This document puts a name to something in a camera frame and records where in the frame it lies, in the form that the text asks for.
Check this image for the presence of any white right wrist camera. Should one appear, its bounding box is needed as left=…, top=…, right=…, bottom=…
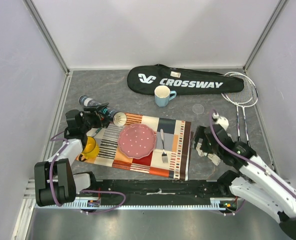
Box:
left=211, top=112, right=229, bottom=131

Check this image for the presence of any teal handled knife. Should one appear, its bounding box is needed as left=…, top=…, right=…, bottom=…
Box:
left=92, top=128, right=102, bottom=137

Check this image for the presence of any silver fork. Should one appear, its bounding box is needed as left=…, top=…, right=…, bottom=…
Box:
left=160, top=128, right=168, bottom=164

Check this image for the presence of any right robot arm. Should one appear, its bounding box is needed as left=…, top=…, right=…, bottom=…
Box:
left=192, top=124, right=296, bottom=240

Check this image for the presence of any pink dotted plate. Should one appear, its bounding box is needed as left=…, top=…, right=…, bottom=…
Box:
left=117, top=123, right=157, bottom=159

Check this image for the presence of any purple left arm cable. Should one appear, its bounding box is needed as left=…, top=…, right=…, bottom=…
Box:
left=49, top=129, right=127, bottom=216

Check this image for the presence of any clear plastic tube lid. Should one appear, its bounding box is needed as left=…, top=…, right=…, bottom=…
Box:
left=192, top=104, right=205, bottom=115

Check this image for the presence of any white badminton racket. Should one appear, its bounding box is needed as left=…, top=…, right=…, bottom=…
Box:
left=220, top=71, right=259, bottom=146
left=220, top=73, right=258, bottom=141

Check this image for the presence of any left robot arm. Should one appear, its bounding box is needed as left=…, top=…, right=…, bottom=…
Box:
left=34, top=103, right=110, bottom=207

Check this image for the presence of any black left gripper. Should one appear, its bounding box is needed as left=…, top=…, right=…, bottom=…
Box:
left=80, top=103, right=114, bottom=133

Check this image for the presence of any blue ceramic mug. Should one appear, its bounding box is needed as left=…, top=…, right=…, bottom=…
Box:
left=154, top=85, right=177, bottom=108

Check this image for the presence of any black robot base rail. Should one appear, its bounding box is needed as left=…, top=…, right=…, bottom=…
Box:
left=90, top=179, right=236, bottom=207

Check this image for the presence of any yellow mug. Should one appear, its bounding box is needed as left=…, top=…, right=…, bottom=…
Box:
left=77, top=136, right=100, bottom=162

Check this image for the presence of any white feather shuttlecock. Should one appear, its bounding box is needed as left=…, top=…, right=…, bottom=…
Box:
left=206, top=153, right=221, bottom=166
left=113, top=112, right=127, bottom=127
left=195, top=142, right=208, bottom=157

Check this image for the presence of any black shuttlecock tube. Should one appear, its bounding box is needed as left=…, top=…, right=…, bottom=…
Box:
left=78, top=95, right=127, bottom=127

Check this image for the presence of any colourful patchwork placemat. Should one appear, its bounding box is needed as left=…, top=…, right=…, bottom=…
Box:
left=76, top=113, right=193, bottom=181

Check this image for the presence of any black Crossway racket bag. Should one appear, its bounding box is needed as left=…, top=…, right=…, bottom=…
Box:
left=127, top=64, right=245, bottom=96

